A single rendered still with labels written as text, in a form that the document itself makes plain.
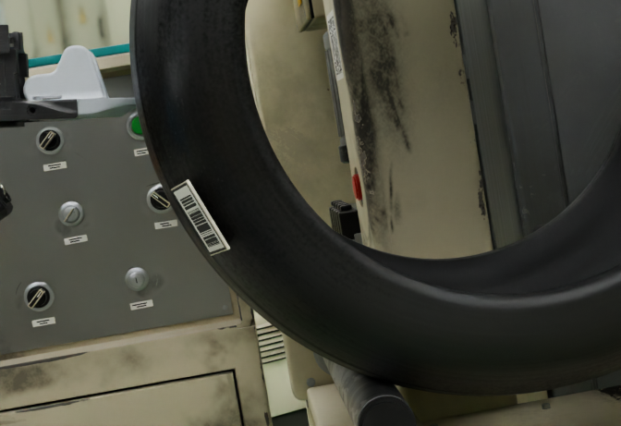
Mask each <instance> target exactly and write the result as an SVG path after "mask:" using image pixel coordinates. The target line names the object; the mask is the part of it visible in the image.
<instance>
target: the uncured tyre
mask: <svg viewBox="0 0 621 426"><path fill-rule="evenodd" d="M248 1H249V0H131V3H130V15H129V56H130V68H131V77H132V85H133V91H134V97H135V103H136V107H137V112H138V116H139V121H140V127H141V130H142V134H143V138H144V140H145V143H146V147H147V150H148V153H149V155H150V157H151V160H152V165H153V167H154V170H155V172H156V175H157V176H158V179H159V181H160V183H161V185H162V188H163V190H164V193H165V195H166V197H167V198H168V200H169V202H170V204H171V206H172V208H173V210H174V212H175V213H176V215H177V218H178V219H179V221H180V223H181V224H182V225H183V227H184V228H185V230H186V232H187V233H188V235H189V237H190V238H191V240H192V241H193V243H194V244H195V246H196V247H197V248H198V250H199V251H200V253H201V254H202V256H203V257H204V258H205V259H206V261H207V262H208V263H209V264H210V265H211V266H212V267H213V269H214V270H215V271H216V272H217V273H218V274H219V276H220V277H221V278H222V279H223V280H224V281H225V282H226V283H227V285H228V286H229V287H230V288H231V289H232V290H233V291H234V292H235V293H236V294H237V295H238V296H239V297H240V298H241V299H242V300H244V301H245V302H246V303H247V304H248V305H249V306H250V307H251V308H252V309H253V310H255V311H256V312H257V313H258V314H259V315H261V316H262V317H263V319H265V320H266V321H267V322H268V323H270V324H271V325H273V326H274V327H275V328H277V329H278V330H279V331H281V332H282V333H284V334H285V335H287V336H289V337H290V338H292V339H293V340H295V341H296V342H298V343H299V344H301V345H303V346H304V347H306V348H307V349H309V350H311V351H313V352H314V353H316V354H318V355H320V356H322V357H324V358H326V359H329V360H331V361H332V362H334V363H336V364H338V365H340V366H343V367H345V368H347V369H350V370H352V371H355V372H358V373H360V374H363V375H366V376H368V377H371V378H373V379H376V380H380V381H383V382H386V383H391V384H395V385H399V386H403V387H406V388H411V389H416V390H421V391H426V392H432V393H438V394H447V395H456V396H505V395H514V394H526V393H533V392H540V391H546V390H551V389H555V388H560V387H564V386H568V385H571V384H575V383H582V382H585V381H588V380H591V379H595V378H598V377H601V376H604V375H606V374H609V373H611V372H614V371H618V370H621V125H620V127H619V130H618V132H617V135H616V137H615V141H614V143H613V145H612V147H611V149H610V151H609V152H608V154H607V156H606V158H605V160H604V161H603V164H602V165H601V167H600V169H599V170H598V172H597V173H596V175H595V176H594V177H593V179H592V180H591V182H590V183H589V184H588V186H587V187H586V188H585V189H583V191H582V192H581V193H580V194H579V195H578V196H577V197H576V198H575V199H574V200H573V201H572V203H570V204H569V205H568V206H567V207H566V208H565V209H564V210H563V211H562V212H561V213H560V214H558V215H557V216H556V217H555V218H554V219H553V220H551V221H550V222H549V223H547V224H546V225H544V226H542V227H541V228H539V229H538V230H536V231H534V232H533V233H531V234H529V235H527V236H525V237H524V238H522V239H520V240H517V241H515V242H513V243H511V244H508V245H506V246H503V247H502V248H499V249H496V250H490V251H487V252H483V253H480V254H476V255H471V256H466V257H459V258H450V259H421V258H412V257H405V256H400V255H395V254H391V253H387V252H383V251H380V250H376V249H373V248H370V247H367V246H364V245H362V244H360V243H358V242H356V241H354V240H352V239H350V238H348V237H345V236H343V235H341V234H339V233H338V232H336V231H334V230H333V229H332V228H331V227H330V226H329V225H328V224H327V223H325V221H324V220H323V219H322V218H321V217H320V216H319V215H318V214H317V213H316V212H315V211H314V210H313V209H312V208H311V207H310V206H309V204H308V203H307V202H306V201H305V200H304V198H303V197H302V196H301V194H300V193H299V192H298V190H297V189H296V187H295V186H294V185H293V183H292V182H291V180H290V179H289V177H288V175H287V174H286V172H285V170H284V168H283V167H282V165H281V164H280V162H279V161H278V159H277V157H276V155H275V153H274V150H273V148H272V146H271V144H270V142H269V140H268V138H267V136H266V133H265V131H264V128H263V126H262V122H261V119H260V117H259V114H258V110H257V107H256V104H255V101H254V97H253V93H252V89H251V86H250V76H249V71H248V64H247V56H246V44H245V13H246V7H247V4H248ZM186 180H189V181H190V183H191V185H192V186H193V188H194V189H195V190H196V192H197V194H198V195H199V197H200V199H201V201H202V202H203V204H204V206H205V207H206V209H207V211H208V212H209V214H210V216H211V217H212V219H213V220H214V222H215V224H216V225H217V227H218V228H219V230H220V232H221V233H222V235H223V237H224V238H225V241H226V242H227V244H228V246H229V247H230V249H229V250H226V251H223V252H220V253H217V254H214V255H212V256H211V255H210V253H209V251H208V250H207V249H206V247H205V246H204V244H203V243H202V241H201V239H200V237H199V235H198V234H197V232H196V230H195V229H194V227H193V225H192V224H191V222H190V221H189V219H188V218H187V216H186V214H185V213H184V211H183V209H182V208H181V206H180V205H179V203H178V201H177V199H176V197H175V196H174V194H173V192H172V191H171V189H172V188H174V187H176V186H178V185H179V184H181V183H183V182H185V181H186Z"/></svg>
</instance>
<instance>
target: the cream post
mask: <svg viewBox="0 0 621 426"><path fill-rule="evenodd" d="M323 6H324V12H325V17H327V16H328V14H329V13H330V12H331V11H332V9H333V12H334V18H335V29H336V35H337V40H338V46H339V52H340V57H341V63H342V68H343V74H344V77H343V78H342V79H341V80H339V81H337V80H336V83H337V88H338V94H339V100H340V106H341V113H342V119H343V125H344V131H345V136H346V142H347V152H348V158H349V163H350V170H351V175H352V176H353V175H355V174H359V181H360V186H361V192H362V200H361V201H358V199H356V204H357V209H358V215H359V225H360V232H361V237H362V243H363V245H364V246H367V247H370V248H373V249H376V250H380V251H383V252H387V253H391V254H395V255H400V256H405V257H412V258H421V259H450V258H459V257H466V256H471V255H476V254H480V253H483V252H487V251H490V250H493V243H492V237H491V231H490V226H489V219H488V213H487V208H486V201H485V196H484V190H483V184H482V178H481V167H480V161H479V155H478V149H477V143H476V138H475V131H474V126H473V120H472V114H471V108H470V102H469V91H468V85H467V80H466V73H465V68H464V62H463V55H462V50H461V44H460V38H459V32H458V26H457V15H456V10H455V4H454V0H323ZM326 23H327V18H326ZM327 29H328V23H327ZM396 388H397V390H398V391H399V392H400V394H401V395H402V396H403V397H404V398H405V400H406V401H407V403H408V404H409V406H410V407H411V409H412V410H413V411H414V413H415V414H416V416H417V417H418V418H419V420H420V422H422V421H426V420H436V419H441V418H446V417H451V416H456V415H461V414H467V413H471V412H477V411H482V410H486V409H492V408H501V407H506V406H511V405H516V404H517V403H518V401H517V395H515V396H456V395H447V394H438V393H432V392H426V391H421V390H416V389H411V388H406V387H403V386H399V385H396Z"/></svg>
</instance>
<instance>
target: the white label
mask: <svg viewBox="0 0 621 426"><path fill-rule="evenodd" d="M171 191H172V192H173V194H174V196H175V197H176V199H177V201H178V203H179V205H180V206H181V208H182V209H183V211H184V213H185V214H186V216H187V218H188V219H189V221H190V222H191V224H192V225H193V227H194V229H195V230H196V232H197V234H198V235H199V237H200V239H201V241H202V243H203V244H204V246H205V247H206V249H207V250H208V251H209V253H210V255H211V256H212V255H214V254H217V253H220V252H223V251H226V250H229V249H230V247H229V246H228V244H227V242H226V241H225V238H224V237H223V235H222V233H221V232H220V230H219V228H218V227H217V225H216V224H215V222H214V220H213V219H212V217H211V216H210V214H209V212H208V211H207V209H206V207H205V206H204V204H203V202H202V201H201V199H200V197H199V195H198V194H197V192H196V190H195V189H194V188H193V186H192V185H191V183H190V181H189V180H186V181H185V182H183V183H181V184H179V185H178V186H176V187H174V188H172V189H171Z"/></svg>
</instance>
